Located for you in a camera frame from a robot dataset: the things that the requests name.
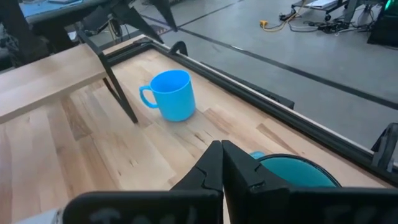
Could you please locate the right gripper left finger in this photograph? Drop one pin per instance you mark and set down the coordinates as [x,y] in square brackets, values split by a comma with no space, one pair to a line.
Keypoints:
[208,174]

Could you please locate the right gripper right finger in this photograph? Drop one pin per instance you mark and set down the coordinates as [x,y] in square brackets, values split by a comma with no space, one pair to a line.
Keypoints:
[242,174]

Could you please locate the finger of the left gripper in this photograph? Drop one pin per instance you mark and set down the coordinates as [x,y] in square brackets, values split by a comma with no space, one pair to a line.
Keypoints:
[166,12]
[136,21]

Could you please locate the teal enamel mug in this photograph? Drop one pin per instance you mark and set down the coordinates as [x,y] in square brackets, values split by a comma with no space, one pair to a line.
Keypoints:
[295,172]

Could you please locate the blue plastic mug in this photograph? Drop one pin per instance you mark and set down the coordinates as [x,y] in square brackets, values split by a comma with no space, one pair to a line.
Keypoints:
[174,96]

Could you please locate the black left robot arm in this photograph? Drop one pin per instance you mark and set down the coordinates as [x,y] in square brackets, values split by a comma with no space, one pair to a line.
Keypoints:
[18,31]

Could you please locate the grey side desk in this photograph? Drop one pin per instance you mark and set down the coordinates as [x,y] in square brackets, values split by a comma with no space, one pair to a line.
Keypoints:
[62,16]

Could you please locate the blue desk mat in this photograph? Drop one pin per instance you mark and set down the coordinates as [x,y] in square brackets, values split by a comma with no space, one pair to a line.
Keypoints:
[46,6]

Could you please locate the wooden tray board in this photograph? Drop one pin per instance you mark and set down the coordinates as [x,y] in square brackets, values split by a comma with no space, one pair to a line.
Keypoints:
[46,77]

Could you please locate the black standing desk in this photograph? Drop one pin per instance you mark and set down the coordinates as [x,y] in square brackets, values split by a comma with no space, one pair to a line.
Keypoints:
[323,4]

